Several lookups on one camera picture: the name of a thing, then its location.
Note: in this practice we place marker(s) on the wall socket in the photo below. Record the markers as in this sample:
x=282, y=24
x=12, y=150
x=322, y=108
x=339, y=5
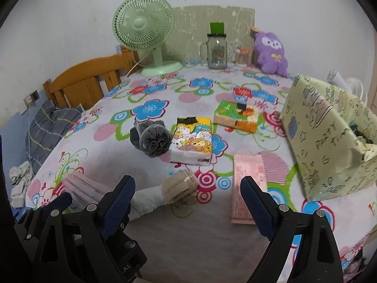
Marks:
x=32, y=96

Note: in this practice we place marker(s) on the green card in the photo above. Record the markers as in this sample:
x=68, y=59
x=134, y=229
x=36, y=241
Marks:
x=216, y=28

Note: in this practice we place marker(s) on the pink packet bundle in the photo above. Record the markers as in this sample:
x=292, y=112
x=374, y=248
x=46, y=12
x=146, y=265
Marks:
x=82, y=187

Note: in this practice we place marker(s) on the blue bed sheet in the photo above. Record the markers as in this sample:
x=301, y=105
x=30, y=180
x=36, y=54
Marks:
x=14, y=141

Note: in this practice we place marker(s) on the green table fan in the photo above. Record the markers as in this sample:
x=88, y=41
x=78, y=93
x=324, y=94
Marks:
x=138, y=23

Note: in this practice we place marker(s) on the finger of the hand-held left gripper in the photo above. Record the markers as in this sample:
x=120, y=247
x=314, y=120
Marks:
x=60, y=202

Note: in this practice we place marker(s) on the grey bath puff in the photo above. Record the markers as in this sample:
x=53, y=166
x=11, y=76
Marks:
x=153, y=140

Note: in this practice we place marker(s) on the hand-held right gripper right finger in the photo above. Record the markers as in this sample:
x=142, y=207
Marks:
x=256, y=209

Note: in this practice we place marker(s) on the white crumpled cloth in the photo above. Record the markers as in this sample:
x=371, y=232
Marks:
x=19, y=179

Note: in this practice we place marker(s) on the green orange tissue pack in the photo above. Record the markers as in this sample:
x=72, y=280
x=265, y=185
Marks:
x=229, y=112

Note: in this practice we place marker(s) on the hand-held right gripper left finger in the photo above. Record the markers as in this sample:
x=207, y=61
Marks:
x=117, y=206

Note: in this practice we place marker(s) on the purple plush toy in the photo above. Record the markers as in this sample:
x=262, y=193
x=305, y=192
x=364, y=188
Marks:
x=271, y=54

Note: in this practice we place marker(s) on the orange lidded swab container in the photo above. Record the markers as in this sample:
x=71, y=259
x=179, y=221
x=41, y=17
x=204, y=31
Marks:
x=243, y=58

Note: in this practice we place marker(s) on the white table fan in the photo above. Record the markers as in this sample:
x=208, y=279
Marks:
x=335, y=77

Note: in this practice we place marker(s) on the flat pink packet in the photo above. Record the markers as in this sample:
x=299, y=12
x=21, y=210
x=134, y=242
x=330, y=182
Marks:
x=253, y=169

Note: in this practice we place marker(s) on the wooden chair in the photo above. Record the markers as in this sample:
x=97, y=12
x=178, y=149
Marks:
x=85, y=79

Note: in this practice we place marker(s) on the green patterned board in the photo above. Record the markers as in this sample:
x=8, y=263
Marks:
x=191, y=26

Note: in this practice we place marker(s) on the grey striped cloth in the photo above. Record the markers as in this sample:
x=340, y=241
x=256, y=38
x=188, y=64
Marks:
x=47, y=129

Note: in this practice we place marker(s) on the glass jar with lid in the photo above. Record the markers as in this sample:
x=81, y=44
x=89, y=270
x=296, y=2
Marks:
x=217, y=56

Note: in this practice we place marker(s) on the yellow cartoon tissue pack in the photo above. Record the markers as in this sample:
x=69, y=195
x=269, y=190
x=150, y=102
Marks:
x=191, y=141

